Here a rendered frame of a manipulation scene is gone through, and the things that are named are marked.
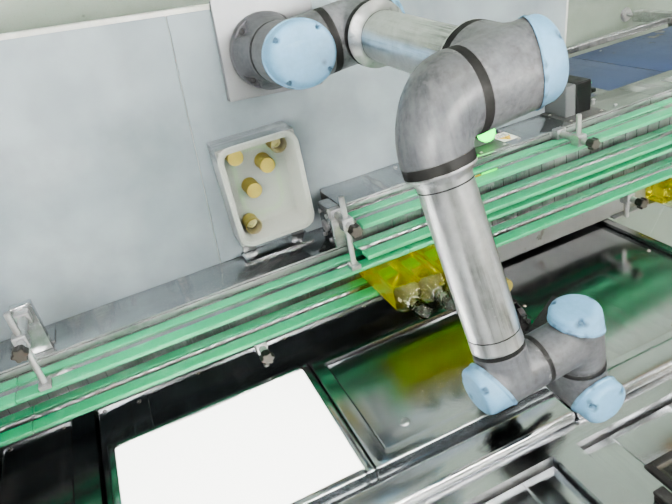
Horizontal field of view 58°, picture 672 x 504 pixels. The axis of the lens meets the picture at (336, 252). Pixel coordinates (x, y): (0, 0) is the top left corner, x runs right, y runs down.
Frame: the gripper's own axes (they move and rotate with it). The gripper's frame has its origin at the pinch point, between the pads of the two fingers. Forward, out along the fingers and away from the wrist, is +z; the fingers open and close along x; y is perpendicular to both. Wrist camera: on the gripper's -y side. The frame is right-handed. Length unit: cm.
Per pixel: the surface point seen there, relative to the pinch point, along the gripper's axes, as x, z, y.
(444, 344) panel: 13.0, 5.3, 6.2
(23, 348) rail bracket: -16, 15, 80
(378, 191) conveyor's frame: -15.2, 27.9, 5.7
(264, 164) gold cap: -27, 34, 28
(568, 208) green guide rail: 3.7, 21.7, -41.4
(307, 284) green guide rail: -4.1, 20.4, 28.3
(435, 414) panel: 12.8, -10.9, 18.4
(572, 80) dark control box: -23, 35, -54
